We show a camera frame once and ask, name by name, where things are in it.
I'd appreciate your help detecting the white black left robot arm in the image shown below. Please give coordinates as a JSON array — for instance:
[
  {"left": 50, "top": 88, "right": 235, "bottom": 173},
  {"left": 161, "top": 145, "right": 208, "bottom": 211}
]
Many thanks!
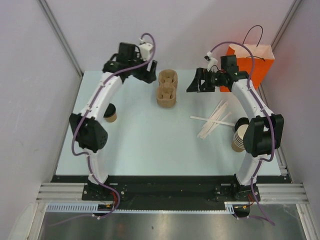
[{"left": 69, "top": 40, "right": 157, "bottom": 200}]

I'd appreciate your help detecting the orange paper gift bag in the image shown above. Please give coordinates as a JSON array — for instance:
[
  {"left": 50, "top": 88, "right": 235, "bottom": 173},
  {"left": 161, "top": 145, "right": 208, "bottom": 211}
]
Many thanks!
[{"left": 226, "top": 24, "right": 275, "bottom": 90}]

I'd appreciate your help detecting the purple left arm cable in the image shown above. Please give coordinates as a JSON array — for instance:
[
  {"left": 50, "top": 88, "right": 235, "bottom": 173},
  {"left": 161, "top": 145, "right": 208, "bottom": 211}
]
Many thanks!
[{"left": 47, "top": 32, "right": 156, "bottom": 227}]

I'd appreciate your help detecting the brown pulp cup carrier stack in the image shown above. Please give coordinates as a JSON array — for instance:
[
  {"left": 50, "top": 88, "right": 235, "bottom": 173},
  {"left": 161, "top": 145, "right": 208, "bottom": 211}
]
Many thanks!
[{"left": 155, "top": 69, "right": 178, "bottom": 108}]

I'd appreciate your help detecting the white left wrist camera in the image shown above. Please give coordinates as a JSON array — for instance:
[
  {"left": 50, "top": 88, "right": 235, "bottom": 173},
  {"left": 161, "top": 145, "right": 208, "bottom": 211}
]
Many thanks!
[{"left": 138, "top": 38, "right": 154, "bottom": 61}]

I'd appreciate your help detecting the stack of black lids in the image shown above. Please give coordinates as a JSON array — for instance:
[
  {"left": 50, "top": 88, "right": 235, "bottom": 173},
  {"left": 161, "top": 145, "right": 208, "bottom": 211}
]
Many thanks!
[{"left": 234, "top": 117, "right": 250, "bottom": 132}]

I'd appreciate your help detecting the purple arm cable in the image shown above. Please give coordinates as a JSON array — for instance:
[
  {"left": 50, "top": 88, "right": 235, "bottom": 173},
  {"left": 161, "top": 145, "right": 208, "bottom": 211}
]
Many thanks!
[
  {"left": 47, "top": 32, "right": 156, "bottom": 227},
  {"left": 208, "top": 41, "right": 276, "bottom": 227}
]

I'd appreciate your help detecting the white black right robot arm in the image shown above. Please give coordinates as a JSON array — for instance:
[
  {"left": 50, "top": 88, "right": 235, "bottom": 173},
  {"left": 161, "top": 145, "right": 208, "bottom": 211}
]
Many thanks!
[{"left": 186, "top": 55, "right": 285, "bottom": 201}]

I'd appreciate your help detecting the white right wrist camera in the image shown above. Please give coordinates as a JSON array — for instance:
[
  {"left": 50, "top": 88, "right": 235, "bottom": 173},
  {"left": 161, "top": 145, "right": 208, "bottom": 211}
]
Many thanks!
[{"left": 204, "top": 51, "right": 218, "bottom": 71}]

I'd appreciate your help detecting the stack of paper cups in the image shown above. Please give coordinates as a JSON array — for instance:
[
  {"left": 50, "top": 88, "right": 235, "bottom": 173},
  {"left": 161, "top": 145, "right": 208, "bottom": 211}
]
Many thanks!
[{"left": 231, "top": 124, "right": 249, "bottom": 153}]

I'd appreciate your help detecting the aluminium frame rail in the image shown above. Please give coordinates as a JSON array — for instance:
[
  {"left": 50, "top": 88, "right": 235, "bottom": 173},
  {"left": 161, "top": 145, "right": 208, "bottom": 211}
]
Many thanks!
[{"left": 36, "top": 182, "right": 85, "bottom": 203}]

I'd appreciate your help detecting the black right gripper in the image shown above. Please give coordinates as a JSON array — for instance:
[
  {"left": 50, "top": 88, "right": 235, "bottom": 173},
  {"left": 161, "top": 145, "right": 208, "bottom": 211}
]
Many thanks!
[{"left": 186, "top": 67, "right": 226, "bottom": 93}]

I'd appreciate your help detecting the brown paper coffee cup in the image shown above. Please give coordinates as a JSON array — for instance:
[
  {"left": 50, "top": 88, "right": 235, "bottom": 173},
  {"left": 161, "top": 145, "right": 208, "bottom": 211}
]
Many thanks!
[{"left": 104, "top": 112, "right": 117, "bottom": 123}]

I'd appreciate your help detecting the white slotted cable duct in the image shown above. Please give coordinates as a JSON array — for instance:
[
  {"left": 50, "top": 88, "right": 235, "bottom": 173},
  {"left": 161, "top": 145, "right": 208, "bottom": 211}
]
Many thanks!
[{"left": 46, "top": 203, "right": 114, "bottom": 213}]

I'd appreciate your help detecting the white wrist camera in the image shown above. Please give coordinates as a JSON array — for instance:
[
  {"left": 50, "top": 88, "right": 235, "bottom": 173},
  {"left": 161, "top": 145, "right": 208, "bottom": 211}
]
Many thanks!
[
  {"left": 138, "top": 38, "right": 154, "bottom": 61},
  {"left": 204, "top": 51, "right": 218, "bottom": 71}
]

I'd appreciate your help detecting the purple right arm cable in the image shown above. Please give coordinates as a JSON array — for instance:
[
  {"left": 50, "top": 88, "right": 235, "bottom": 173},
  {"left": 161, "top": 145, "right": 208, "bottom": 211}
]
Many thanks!
[{"left": 208, "top": 41, "right": 276, "bottom": 227}]

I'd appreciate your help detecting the black plastic cup lid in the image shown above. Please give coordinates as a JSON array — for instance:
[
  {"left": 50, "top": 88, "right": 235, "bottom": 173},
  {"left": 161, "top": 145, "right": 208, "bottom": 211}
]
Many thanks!
[{"left": 103, "top": 103, "right": 116, "bottom": 118}]

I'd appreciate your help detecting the white wrapped straw pile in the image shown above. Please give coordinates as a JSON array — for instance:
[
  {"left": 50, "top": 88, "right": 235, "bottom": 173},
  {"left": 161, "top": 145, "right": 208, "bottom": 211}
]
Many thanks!
[{"left": 197, "top": 100, "right": 232, "bottom": 140}]

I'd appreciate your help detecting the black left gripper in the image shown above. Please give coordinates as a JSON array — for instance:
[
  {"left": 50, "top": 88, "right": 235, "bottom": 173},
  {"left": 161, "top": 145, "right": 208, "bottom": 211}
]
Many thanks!
[{"left": 127, "top": 51, "right": 156, "bottom": 84}]

